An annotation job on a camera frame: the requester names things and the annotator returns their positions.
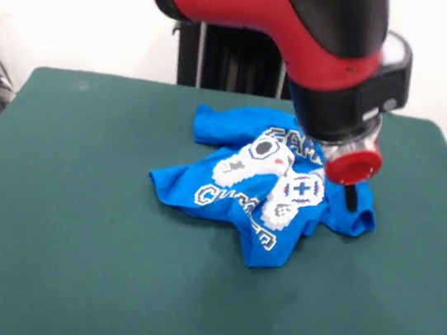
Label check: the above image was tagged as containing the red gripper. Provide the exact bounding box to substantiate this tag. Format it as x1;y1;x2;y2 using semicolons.
312;135;387;217

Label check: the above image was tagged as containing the blue printed shirt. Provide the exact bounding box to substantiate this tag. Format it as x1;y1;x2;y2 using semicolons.
137;92;391;285

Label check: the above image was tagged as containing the dark green table cloth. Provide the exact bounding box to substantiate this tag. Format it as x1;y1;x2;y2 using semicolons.
0;58;447;335

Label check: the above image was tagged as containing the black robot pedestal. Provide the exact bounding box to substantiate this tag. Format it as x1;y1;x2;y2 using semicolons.
164;17;305;101

